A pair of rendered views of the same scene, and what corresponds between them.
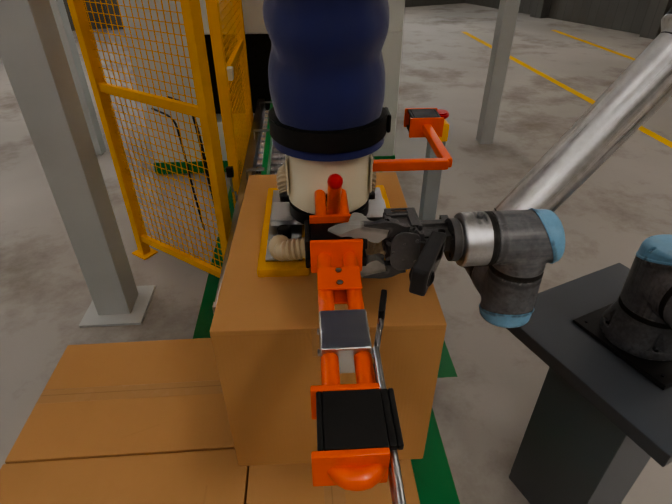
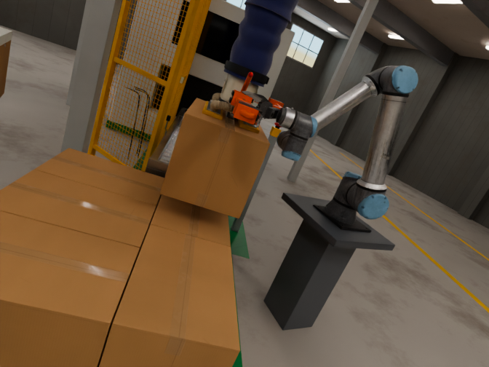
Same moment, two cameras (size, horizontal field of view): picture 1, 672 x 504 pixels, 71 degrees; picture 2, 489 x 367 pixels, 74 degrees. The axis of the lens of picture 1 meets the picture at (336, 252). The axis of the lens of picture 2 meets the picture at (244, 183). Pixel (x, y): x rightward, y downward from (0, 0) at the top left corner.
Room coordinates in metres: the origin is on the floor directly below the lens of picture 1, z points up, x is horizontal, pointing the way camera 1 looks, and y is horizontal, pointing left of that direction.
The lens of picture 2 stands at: (-0.83, 0.06, 1.32)
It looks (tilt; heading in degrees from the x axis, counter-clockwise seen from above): 18 degrees down; 352
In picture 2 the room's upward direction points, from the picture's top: 22 degrees clockwise
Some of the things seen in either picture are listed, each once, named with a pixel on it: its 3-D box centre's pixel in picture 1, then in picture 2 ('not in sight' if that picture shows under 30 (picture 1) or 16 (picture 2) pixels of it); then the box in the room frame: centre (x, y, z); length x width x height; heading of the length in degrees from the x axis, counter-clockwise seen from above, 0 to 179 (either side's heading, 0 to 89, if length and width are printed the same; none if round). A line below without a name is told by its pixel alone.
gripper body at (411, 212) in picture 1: (418, 238); (269, 111); (0.66, -0.14, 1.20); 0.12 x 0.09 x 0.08; 94
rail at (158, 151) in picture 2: (250, 178); (170, 134); (2.34, 0.47, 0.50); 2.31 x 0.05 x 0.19; 4
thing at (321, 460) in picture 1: (347, 432); (245, 111); (0.29, -0.01, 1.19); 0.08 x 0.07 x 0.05; 3
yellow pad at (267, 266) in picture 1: (285, 220); (214, 107); (0.89, 0.11, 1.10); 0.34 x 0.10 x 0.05; 3
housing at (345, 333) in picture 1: (344, 340); not in sight; (0.43, -0.01, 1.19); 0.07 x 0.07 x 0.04; 3
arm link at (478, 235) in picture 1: (469, 237); (286, 116); (0.66, -0.22, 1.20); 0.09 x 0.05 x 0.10; 4
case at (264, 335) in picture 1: (326, 301); (215, 151); (0.88, 0.02, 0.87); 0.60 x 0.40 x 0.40; 2
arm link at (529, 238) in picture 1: (519, 238); (303, 124); (0.66, -0.31, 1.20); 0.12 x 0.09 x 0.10; 94
